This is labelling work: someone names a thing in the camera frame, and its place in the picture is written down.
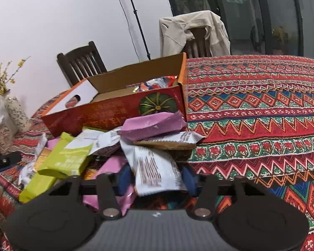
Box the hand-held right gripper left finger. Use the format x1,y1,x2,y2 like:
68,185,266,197
48,165,134,219

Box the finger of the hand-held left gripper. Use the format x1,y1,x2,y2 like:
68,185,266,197
0,151,22,175

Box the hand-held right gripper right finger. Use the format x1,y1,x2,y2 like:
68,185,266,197
182,163,265,220

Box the pink snack packet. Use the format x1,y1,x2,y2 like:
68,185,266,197
82,155,138,216
46,138,60,151
120,111,189,142

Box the clear crinkled snack packet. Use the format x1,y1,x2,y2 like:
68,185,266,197
18,133,48,186

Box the white and green snack packet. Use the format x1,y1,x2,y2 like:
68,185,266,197
68,127,122,156

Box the red cardboard box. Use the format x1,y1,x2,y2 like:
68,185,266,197
41,52,189,138

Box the floral ceramic vase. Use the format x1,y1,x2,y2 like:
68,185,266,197
4,90,32,134

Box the yellow flower branches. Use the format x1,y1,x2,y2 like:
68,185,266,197
0,50,31,96

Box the assorted colourful snack packets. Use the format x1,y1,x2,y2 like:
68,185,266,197
126,75,179,93

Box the dark wooden chair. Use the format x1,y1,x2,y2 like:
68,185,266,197
57,41,108,87
182,27,212,58

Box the beige jacket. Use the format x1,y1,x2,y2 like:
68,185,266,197
159,10,231,59

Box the potted yellow flowers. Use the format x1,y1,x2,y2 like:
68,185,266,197
272,26,290,55

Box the black framed glass door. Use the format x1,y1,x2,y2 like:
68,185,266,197
161,0,314,58

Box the black power cable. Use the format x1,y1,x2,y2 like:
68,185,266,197
115,0,140,62

